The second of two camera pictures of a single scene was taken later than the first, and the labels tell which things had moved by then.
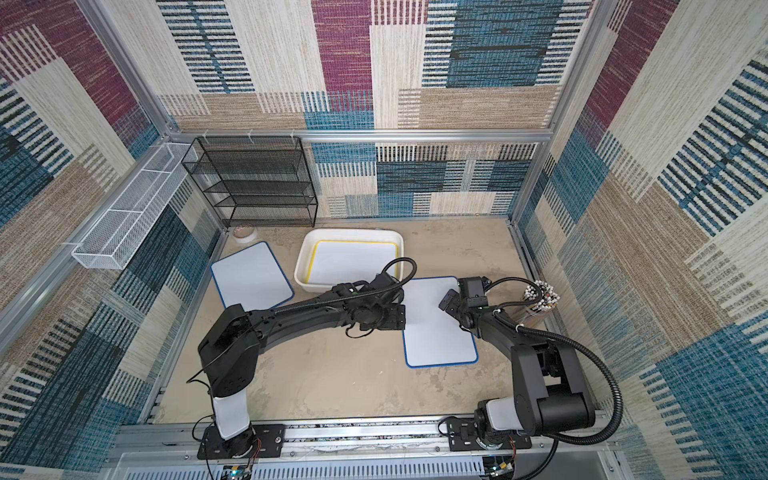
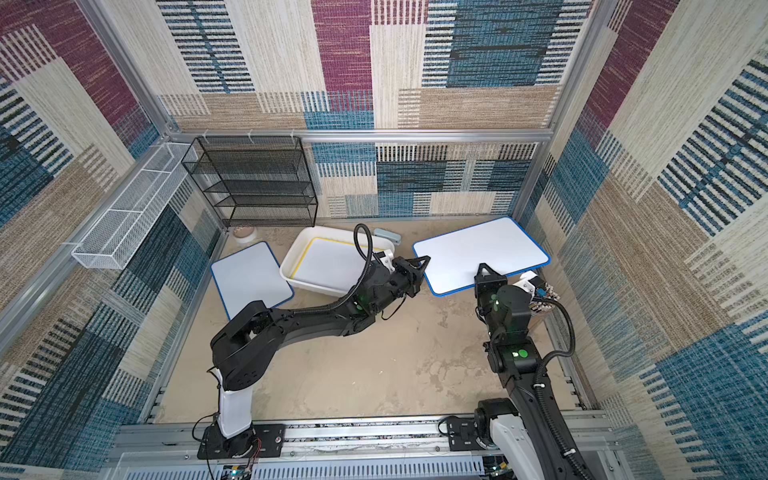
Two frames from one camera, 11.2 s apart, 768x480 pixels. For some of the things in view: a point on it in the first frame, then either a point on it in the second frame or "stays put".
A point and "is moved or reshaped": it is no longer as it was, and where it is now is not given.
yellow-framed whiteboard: x=341 y=261 is moved or reshaped
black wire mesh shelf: x=256 y=181 stays put
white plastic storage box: x=306 y=243 is moved or reshaped
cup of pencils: x=548 y=298 stays put
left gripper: x=399 y=319 to x=412 y=276
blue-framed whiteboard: x=252 y=278 stays put
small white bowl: x=244 y=233 stays put
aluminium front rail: x=166 y=444 stays put
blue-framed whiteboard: x=432 y=336 to x=456 y=256
